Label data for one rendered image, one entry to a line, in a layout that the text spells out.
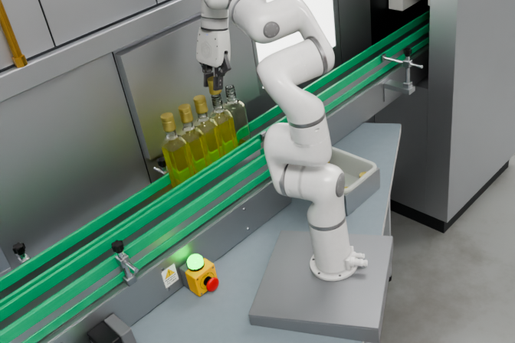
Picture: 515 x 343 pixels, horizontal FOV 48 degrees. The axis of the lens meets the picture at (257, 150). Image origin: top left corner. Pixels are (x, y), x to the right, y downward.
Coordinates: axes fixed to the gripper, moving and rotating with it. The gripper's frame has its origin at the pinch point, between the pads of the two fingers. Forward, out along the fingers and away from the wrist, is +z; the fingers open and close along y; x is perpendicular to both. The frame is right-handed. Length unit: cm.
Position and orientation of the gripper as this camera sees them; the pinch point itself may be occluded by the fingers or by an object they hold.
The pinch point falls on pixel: (213, 81)
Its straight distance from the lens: 167.2
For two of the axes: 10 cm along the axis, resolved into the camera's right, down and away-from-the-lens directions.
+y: 6.9, 3.1, -6.5
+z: -0.5, 9.2, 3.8
